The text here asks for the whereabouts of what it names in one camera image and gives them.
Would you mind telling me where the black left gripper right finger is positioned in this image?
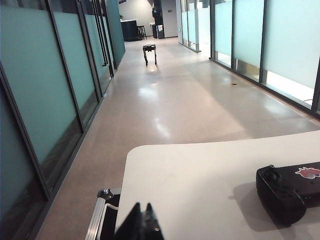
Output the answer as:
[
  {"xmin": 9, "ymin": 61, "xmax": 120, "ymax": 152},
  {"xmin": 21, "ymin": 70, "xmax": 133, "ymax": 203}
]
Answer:
[{"xmin": 142, "ymin": 202, "xmax": 166, "ymax": 240}]

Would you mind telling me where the dark wooden bar stool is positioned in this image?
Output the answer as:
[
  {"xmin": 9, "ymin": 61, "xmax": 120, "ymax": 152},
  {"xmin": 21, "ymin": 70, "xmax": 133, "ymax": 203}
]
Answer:
[{"xmin": 136, "ymin": 24, "xmax": 147, "ymax": 41}]

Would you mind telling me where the aluminium edged black case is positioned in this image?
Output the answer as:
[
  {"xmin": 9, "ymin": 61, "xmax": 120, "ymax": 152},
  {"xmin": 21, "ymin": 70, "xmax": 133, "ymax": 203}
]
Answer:
[{"xmin": 84, "ymin": 187, "xmax": 122, "ymax": 240}]

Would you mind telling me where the tall black machine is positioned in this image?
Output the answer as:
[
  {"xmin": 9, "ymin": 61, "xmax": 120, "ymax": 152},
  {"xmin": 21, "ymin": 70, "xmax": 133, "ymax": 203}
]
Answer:
[{"xmin": 151, "ymin": 7, "xmax": 165, "ymax": 40}]

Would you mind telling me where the long black door handle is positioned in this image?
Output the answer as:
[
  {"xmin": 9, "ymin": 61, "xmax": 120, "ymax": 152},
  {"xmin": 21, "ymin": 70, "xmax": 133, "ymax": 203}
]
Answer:
[{"xmin": 99, "ymin": 17, "xmax": 109, "ymax": 67}]

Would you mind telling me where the dark bar counter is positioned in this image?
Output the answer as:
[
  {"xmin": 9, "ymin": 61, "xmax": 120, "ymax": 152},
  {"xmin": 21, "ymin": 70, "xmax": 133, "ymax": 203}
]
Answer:
[{"xmin": 120, "ymin": 19, "xmax": 139, "ymax": 43}]

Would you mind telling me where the black remote control with sticker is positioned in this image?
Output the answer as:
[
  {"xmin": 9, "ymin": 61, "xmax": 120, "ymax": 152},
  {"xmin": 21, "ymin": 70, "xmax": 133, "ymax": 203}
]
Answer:
[{"xmin": 255, "ymin": 161, "xmax": 320, "ymax": 227}]

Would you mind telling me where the black quadruped robot dog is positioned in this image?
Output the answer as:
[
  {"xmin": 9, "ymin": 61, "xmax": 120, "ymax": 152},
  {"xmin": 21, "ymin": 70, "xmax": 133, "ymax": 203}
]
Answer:
[{"xmin": 142, "ymin": 44, "xmax": 158, "ymax": 66}]

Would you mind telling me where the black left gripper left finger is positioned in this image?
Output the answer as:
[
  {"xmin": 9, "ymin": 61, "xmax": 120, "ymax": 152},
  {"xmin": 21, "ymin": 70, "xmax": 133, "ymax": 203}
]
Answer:
[{"xmin": 114, "ymin": 202, "xmax": 144, "ymax": 240}]

